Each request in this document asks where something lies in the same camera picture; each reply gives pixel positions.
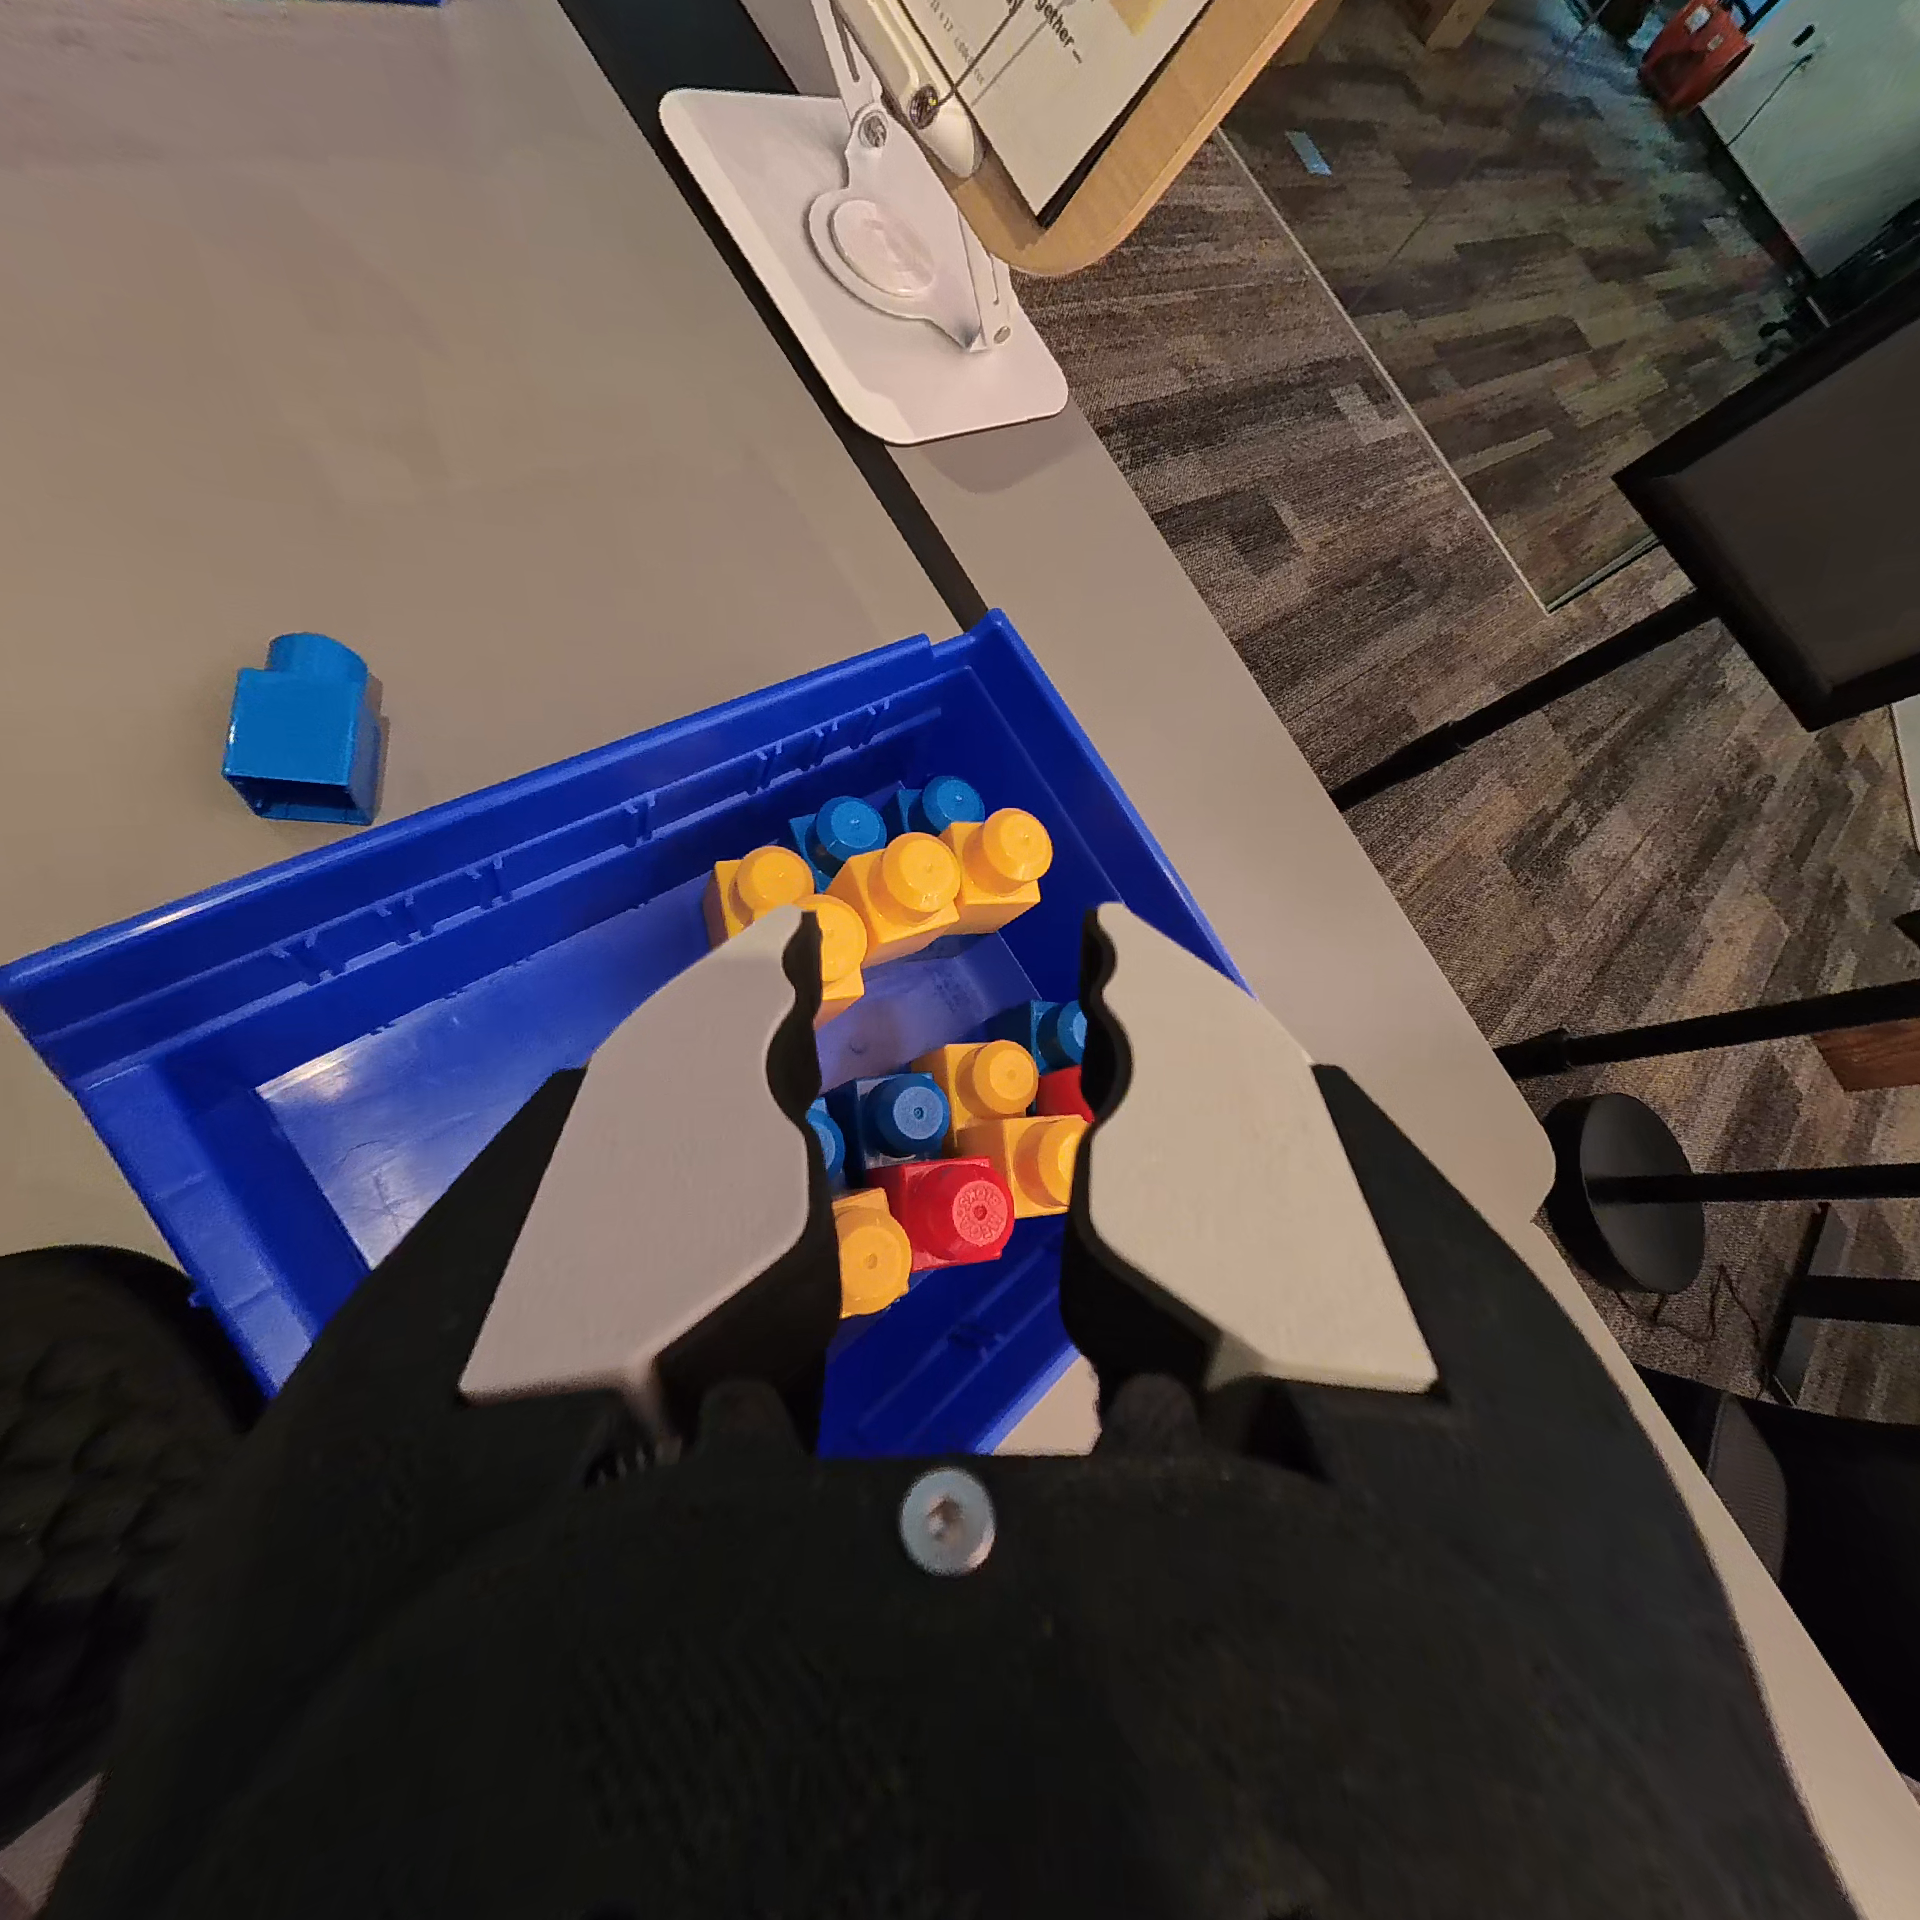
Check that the blue one-stud toy block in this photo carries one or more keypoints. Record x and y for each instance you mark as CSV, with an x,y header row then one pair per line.
x,y
301,734

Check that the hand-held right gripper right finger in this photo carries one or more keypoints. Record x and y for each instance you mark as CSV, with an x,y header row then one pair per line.
x,y
1245,1185

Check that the blue plastic bin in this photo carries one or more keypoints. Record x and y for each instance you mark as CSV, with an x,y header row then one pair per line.
x,y
374,1081

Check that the black pole stand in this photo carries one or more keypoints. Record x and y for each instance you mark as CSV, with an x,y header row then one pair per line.
x,y
1629,1201

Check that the white board stand base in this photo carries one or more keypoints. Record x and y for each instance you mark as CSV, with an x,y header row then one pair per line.
x,y
781,224

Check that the black round pad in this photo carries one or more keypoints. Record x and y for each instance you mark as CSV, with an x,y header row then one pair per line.
x,y
90,1471

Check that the clear chair floor mat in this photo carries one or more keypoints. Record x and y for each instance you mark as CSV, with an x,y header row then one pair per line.
x,y
1501,301

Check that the wooden instruction board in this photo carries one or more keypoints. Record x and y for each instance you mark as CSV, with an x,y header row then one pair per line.
x,y
1080,90

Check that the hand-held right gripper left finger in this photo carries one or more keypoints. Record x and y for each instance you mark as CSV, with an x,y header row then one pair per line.
x,y
661,1185

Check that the red plastic bin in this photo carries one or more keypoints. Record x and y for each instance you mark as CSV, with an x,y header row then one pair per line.
x,y
1694,53

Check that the cluster of assembled block steps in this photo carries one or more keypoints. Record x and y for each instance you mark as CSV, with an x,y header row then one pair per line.
x,y
901,884

